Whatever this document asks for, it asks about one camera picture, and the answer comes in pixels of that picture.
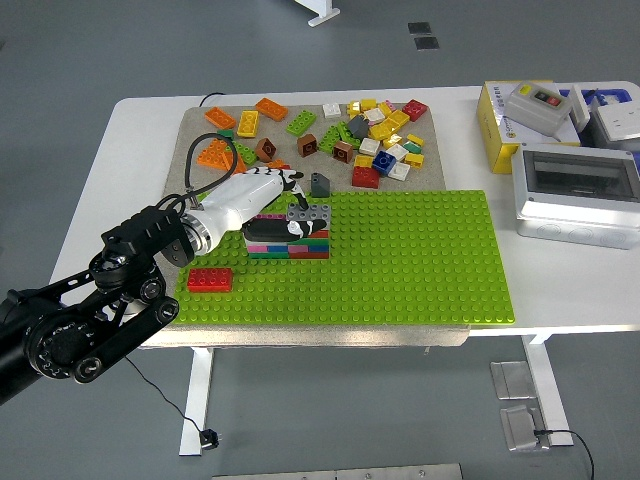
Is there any blue square brick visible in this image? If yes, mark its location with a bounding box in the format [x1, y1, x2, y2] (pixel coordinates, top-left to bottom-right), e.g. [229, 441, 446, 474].
[371, 150, 398, 177]

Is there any blue plastic bin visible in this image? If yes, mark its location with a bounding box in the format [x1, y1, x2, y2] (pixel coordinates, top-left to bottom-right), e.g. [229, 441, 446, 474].
[558, 87, 634, 109]

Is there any yellow cardboard box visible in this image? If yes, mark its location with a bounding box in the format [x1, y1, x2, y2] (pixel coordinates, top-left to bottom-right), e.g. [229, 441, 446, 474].
[475, 79, 581, 175]

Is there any yellow long brick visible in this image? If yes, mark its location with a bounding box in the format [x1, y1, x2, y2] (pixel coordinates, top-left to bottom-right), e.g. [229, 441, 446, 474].
[236, 110, 261, 139]

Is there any white furniture foot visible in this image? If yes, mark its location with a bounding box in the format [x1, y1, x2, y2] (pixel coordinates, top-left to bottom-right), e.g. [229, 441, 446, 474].
[293, 0, 342, 28]

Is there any green studded baseplate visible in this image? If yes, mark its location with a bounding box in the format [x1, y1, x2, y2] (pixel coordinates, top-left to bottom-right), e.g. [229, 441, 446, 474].
[168, 189, 516, 326]

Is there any lime green long brick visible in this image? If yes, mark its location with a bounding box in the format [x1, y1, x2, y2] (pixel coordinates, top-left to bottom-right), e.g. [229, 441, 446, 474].
[285, 109, 319, 138]
[232, 142, 258, 166]
[335, 120, 362, 150]
[317, 124, 343, 155]

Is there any black plug with cord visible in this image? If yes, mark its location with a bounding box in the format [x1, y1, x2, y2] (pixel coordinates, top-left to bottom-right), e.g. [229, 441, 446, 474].
[123, 355, 224, 450]

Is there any red long brick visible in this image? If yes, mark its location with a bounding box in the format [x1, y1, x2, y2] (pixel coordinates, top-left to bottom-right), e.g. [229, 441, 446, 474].
[187, 267, 234, 293]

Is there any small white plastic part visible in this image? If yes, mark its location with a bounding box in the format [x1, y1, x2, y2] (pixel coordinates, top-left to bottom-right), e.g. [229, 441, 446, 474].
[569, 83, 592, 132]

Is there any long metal floor plate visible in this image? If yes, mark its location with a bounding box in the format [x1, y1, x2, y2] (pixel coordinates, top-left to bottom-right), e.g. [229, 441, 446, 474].
[210, 462, 465, 480]

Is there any grey-brown mat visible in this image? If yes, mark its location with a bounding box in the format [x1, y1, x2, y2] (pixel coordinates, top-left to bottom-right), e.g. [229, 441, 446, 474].
[127, 103, 471, 349]

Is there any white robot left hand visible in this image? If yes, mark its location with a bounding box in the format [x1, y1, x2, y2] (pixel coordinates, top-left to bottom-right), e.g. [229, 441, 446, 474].
[197, 167, 328, 254]

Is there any black cable with connector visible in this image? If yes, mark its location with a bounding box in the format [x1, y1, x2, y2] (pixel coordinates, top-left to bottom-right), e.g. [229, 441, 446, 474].
[532, 427, 596, 480]

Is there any grey long brick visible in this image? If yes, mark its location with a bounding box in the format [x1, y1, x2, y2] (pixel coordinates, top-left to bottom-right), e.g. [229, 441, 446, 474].
[286, 202, 332, 232]

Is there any grey push-button switch box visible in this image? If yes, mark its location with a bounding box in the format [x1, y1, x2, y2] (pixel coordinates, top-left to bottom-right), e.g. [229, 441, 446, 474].
[502, 81, 574, 138]

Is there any white enclosure with clear cover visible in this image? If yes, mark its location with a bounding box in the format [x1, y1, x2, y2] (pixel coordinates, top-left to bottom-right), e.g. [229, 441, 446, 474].
[510, 143, 640, 251]

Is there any white table leg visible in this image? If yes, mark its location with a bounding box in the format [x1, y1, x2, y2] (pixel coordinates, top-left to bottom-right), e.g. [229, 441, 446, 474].
[519, 333, 575, 448]
[178, 347, 215, 457]

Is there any white wall socket panel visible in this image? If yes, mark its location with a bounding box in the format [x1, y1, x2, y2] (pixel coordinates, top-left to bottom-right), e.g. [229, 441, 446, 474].
[582, 102, 640, 151]

